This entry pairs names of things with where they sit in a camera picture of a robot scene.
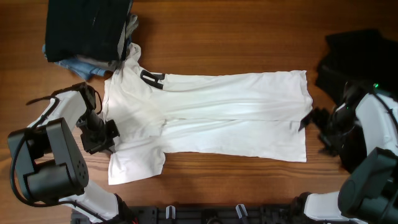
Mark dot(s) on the black garment pile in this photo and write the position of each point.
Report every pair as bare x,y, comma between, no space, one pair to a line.
360,74

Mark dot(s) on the white Puma t-shirt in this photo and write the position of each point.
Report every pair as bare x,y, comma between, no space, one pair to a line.
250,114

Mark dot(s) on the folded dark navy garment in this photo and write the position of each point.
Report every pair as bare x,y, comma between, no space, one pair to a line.
91,28

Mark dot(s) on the folded blue jeans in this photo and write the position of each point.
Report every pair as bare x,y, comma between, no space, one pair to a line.
85,68

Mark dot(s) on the folded grey garment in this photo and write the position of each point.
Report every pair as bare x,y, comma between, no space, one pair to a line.
132,24

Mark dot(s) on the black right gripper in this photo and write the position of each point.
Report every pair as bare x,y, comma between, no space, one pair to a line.
333,144

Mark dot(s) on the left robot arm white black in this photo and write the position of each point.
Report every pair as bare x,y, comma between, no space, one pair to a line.
48,168

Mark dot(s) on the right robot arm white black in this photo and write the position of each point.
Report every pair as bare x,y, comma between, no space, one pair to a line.
368,195

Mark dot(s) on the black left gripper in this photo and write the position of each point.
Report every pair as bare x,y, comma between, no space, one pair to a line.
92,148

